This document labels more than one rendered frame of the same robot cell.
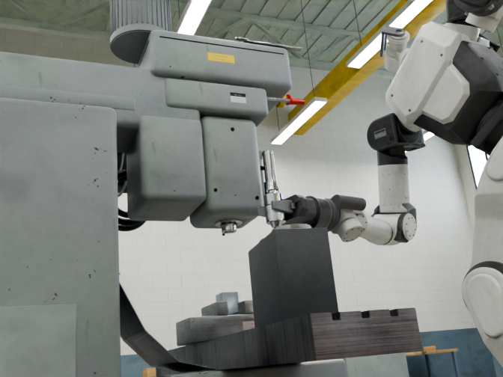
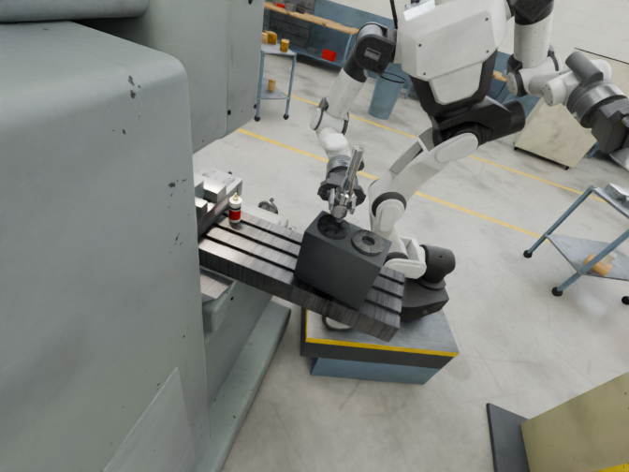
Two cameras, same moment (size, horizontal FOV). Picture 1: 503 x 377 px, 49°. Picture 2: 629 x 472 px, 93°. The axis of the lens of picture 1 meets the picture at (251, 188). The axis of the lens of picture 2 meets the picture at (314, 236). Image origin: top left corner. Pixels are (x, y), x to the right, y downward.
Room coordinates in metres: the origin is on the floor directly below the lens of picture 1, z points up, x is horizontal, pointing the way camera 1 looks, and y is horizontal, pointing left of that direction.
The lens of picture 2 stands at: (1.00, 0.52, 1.65)
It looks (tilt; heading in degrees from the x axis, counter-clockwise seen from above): 41 degrees down; 301
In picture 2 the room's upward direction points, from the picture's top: 16 degrees clockwise
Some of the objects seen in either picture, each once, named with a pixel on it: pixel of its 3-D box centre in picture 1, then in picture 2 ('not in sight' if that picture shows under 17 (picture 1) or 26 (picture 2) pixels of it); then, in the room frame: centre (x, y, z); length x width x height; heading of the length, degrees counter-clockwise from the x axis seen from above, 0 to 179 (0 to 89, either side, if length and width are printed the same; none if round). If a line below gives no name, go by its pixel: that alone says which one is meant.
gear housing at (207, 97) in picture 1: (206, 113); not in sight; (1.65, 0.12, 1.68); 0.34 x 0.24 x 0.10; 114
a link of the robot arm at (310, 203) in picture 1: (302, 213); (341, 184); (1.35, -0.12, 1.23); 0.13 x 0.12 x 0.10; 38
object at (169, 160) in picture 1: (164, 170); (139, 62); (1.59, 0.26, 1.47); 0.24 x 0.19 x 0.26; 24
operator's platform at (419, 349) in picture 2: not in sight; (363, 309); (1.24, -0.69, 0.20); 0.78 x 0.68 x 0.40; 42
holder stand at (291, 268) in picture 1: (289, 277); (341, 258); (1.24, -0.07, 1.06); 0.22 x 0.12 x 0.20; 17
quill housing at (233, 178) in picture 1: (222, 173); (204, 49); (1.67, 0.09, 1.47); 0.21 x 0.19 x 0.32; 24
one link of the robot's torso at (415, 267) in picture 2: not in sight; (401, 256); (1.21, -0.71, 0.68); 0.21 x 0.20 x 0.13; 42
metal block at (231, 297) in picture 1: (227, 303); (191, 188); (1.73, 0.11, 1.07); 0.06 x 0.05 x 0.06; 24
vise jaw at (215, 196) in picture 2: (245, 310); (201, 185); (1.75, 0.06, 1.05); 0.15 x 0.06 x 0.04; 24
